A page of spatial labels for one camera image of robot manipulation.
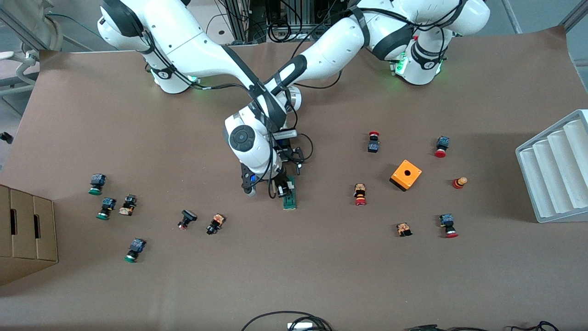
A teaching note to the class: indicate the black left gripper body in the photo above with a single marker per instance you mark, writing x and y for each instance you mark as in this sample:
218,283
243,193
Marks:
285,153

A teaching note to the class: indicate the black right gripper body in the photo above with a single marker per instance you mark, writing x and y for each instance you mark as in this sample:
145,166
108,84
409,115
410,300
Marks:
280,180

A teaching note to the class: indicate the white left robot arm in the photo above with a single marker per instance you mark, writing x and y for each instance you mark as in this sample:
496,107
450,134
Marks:
340,46

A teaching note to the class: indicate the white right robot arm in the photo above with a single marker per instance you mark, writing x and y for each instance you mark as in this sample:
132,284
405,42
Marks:
193,41

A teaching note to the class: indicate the red button orange block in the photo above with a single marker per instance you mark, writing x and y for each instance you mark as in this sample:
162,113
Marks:
360,193

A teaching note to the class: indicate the black button orange block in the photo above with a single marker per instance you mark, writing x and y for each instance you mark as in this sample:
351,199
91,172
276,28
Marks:
128,204
215,223

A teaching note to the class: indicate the red button blue block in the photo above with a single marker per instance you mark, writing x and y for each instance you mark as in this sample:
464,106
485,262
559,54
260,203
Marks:
373,146
442,143
446,221

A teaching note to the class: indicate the black square button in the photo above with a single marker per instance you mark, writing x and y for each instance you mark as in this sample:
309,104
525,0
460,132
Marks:
187,216

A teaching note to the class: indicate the orange black contact block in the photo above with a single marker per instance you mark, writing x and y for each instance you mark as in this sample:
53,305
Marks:
404,229

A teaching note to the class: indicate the small white device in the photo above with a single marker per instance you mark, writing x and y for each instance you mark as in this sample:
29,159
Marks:
301,326

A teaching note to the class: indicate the green button blue block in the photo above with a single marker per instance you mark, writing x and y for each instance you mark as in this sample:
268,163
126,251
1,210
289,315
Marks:
137,246
107,204
97,180

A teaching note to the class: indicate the red yellow button head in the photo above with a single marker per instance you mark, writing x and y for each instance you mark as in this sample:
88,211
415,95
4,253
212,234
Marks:
459,182

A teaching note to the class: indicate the brown cardboard box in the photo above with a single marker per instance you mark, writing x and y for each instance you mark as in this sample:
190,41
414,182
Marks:
27,230

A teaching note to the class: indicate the white stepped tray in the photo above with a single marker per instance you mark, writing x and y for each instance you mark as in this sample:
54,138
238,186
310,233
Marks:
551,184

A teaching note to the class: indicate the small black floor object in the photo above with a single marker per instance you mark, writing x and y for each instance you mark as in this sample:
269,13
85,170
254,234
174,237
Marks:
6,137

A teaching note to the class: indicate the grey aluminium bar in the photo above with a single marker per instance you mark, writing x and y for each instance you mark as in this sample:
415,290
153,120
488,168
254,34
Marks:
574,17

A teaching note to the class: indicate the orange button enclosure box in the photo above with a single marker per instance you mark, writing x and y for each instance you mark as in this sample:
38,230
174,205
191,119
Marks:
409,181

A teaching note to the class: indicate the aluminium rack frame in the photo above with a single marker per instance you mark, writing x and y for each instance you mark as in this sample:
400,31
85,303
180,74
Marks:
239,18

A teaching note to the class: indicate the white curved chair frame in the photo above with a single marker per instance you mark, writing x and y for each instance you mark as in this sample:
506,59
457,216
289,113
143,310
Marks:
54,32

